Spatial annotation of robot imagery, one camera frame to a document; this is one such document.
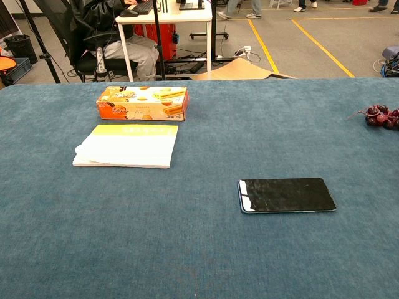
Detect light blue smartphone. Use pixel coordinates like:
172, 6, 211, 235
238, 177, 337, 215

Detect white yellow notebook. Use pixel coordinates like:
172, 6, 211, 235
72, 124, 180, 169

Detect orange biscuit box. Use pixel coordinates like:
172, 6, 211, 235
95, 86, 190, 121

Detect brown cardboard sheet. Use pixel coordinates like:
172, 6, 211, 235
188, 58, 297, 81

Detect blue table cloth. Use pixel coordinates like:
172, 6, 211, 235
0, 77, 399, 299

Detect black tripod stand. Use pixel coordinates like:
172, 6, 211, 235
151, 0, 166, 80
18, 0, 62, 84

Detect black rolling stand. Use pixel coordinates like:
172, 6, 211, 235
189, 0, 230, 62

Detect red suitcase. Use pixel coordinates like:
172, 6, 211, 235
133, 23, 177, 62

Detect office chair base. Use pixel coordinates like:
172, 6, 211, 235
34, 0, 140, 83

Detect white desk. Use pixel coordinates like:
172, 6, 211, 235
115, 0, 213, 82

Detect black monitor base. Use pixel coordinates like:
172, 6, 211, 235
179, 0, 206, 11

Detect walking person grey trousers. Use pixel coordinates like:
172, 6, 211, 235
217, 0, 262, 19

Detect black keyboard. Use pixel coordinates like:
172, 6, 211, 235
128, 1, 154, 16

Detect seated person grey trousers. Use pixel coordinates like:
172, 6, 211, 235
69, 0, 160, 82

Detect standing person white shoes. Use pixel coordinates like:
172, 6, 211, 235
294, 0, 318, 13

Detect dark red grape bunch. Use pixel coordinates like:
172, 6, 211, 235
347, 104, 399, 131

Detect grey plastic crate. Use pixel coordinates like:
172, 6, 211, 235
6, 57, 34, 84

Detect black waste bin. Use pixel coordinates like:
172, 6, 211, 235
3, 34, 39, 65

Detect orange round reflector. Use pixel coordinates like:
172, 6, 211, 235
0, 46, 18, 73

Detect walking person dark shoes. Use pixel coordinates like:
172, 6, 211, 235
369, 0, 399, 15

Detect blue device with cables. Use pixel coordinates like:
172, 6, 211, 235
373, 45, 399, 78

